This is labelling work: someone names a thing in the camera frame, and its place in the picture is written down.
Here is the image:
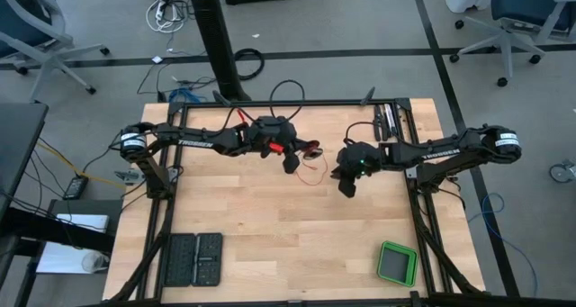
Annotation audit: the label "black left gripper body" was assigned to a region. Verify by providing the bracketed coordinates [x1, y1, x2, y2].
[269, 137, 311, 176]

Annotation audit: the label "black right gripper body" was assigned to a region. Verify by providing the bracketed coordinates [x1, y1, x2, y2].
[331, 164, 362, 200]

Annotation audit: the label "thin red cord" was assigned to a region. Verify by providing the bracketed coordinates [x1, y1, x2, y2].
[294, 139, 330, 187]

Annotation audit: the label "small cord spool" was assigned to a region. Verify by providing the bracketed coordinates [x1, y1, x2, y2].
[301, 139, 325, 161]

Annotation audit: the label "green square tray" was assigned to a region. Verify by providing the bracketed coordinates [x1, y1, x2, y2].
[375, 240, 420, 288]

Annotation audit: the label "black tower fan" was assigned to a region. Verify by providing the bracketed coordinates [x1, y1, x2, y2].
[186, 0, 253, 104]

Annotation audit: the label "black open tool case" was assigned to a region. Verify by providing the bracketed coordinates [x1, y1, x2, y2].
[162, 232, 225, 288]

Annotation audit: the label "grey caster wheel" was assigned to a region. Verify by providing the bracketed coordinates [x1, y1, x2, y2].
[548, 160, 576, 185]

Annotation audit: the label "white flat device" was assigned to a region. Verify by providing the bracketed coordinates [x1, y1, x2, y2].
[56, 213, 110, 234]

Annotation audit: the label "black power adapter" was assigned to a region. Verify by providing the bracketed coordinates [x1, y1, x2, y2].
[62, 175, 90, 201]

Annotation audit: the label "clear plastic cup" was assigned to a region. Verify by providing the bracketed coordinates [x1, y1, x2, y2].
[80, 251, 111, 273]

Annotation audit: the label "white blue office chair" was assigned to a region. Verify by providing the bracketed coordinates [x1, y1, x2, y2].
[0, 0, 112, 104]
[449, 0, 576, 88]

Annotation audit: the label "black desk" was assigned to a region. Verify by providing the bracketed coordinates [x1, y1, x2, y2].
[0, 103, 116, 307]

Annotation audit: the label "black aluminium rig frame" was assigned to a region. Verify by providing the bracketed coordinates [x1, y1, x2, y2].
[80, 86, 576, 307]

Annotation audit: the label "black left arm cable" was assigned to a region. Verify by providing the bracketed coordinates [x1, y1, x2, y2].
[268, 78, 307, 122]

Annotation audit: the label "black handled pliers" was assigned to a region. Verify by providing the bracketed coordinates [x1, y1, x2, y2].
[373, 104, 383, 142]

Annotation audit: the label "black coiled floor cable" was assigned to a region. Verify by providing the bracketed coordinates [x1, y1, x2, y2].
[233, 48, 266, 82]

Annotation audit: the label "blue floor cable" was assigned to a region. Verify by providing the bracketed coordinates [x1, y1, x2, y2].
[467, 192, 539, 297]
[168, 86, 208, 104]

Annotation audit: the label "white power strip with cables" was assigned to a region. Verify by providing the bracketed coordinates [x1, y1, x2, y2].
[144, 0, 188, 34]

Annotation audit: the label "yellow floor cable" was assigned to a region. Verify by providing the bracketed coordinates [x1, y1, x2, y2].
[35, 140, 130, 189]

